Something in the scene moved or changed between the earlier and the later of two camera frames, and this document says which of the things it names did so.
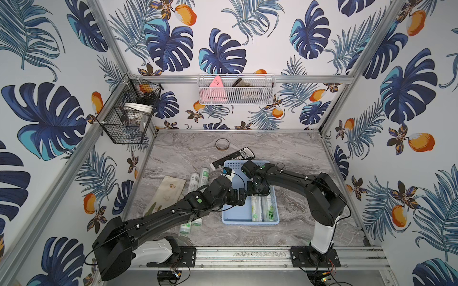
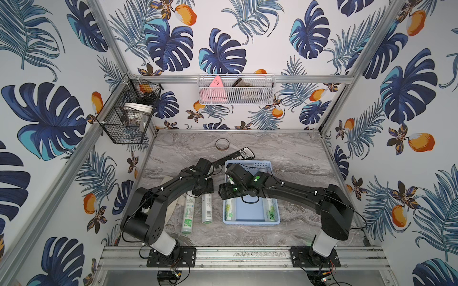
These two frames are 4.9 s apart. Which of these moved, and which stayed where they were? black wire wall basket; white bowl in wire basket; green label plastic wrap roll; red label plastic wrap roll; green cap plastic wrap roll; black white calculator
Moved: green cap plastic wrap roll; green label plastic wrap roll
Stayed: white bowl in wire basket; black wire wall basket; red label plastic wrap roll; black white calculator
